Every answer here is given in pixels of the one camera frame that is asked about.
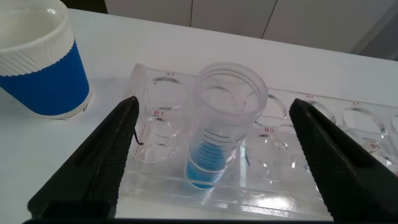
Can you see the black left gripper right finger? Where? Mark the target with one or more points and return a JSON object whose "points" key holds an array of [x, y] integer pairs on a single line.
{"points": [[342, 174]]}

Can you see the blue white paper cup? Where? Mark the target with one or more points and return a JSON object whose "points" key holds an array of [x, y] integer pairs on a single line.
{"points": [[46, 87]]}

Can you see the clear acrylic test tube rack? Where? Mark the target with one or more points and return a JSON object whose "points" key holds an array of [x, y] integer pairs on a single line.
{"points": [[270, 186]]}

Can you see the test tube with blue pigment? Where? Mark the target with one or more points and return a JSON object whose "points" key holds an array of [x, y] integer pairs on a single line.
{"points": [[214, 149]]}

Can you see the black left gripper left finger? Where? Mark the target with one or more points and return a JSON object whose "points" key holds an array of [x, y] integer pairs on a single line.
{"points": [[102, 161]]}

